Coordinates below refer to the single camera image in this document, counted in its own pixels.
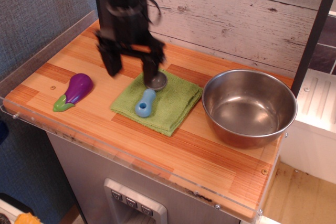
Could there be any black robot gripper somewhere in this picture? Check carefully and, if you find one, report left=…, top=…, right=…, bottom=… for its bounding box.
left=96, top=6, right=164, bottom=87

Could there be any blue grey toy spoon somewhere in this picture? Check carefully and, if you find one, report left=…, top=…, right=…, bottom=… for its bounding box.
left=135, top=71, right=168, bottom=118

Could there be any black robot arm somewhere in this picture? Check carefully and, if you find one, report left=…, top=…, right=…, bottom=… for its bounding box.
left=96, top=0, right=167, bottom=90

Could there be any green folded cloth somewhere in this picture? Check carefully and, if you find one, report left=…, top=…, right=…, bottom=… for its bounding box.
left=110, top=70, right=203, bottom=137

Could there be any purple toy eggplant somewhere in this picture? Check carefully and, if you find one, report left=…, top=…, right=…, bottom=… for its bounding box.
left=53, top=73, right=93, bottom=112

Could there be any stainless steel bowl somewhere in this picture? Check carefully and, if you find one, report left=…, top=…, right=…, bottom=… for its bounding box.
left=202, top=69, right=298, bottom=149

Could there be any grey toy fridge cabinet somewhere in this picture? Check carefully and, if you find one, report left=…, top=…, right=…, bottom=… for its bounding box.
left=47, top=133, right=240, bottom=223

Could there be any silver dispenser panel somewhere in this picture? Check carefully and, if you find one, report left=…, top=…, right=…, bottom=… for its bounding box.
left=103, top=178, right=168, bottom=223

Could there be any yellow toy object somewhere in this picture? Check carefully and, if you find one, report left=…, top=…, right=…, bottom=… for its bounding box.
left=14, top=213, right=41, bottom=224

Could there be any white toy sink unit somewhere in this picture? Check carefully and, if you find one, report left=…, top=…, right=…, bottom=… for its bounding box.
left=278, top=10, right=336, bottom=185

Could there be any dark right vertical post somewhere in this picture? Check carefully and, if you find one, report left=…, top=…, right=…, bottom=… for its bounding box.
left=291, top=0, right=333, bottom=97

